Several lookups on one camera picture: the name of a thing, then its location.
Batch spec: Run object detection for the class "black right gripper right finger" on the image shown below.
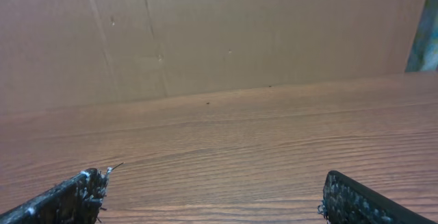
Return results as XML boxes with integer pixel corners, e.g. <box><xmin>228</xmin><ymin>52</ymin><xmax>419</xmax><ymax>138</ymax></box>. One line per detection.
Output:
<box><xmin>318</xmin><ymin>171</ymin><xmax>435</xmax><ymax>224</ymax></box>

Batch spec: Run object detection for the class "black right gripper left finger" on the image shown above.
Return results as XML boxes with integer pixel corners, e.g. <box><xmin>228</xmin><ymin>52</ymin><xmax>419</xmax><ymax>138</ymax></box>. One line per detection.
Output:
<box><xmin>1</xmin><ymin>168</ymin><xmax>110</xmax><ymax>224</ymax></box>

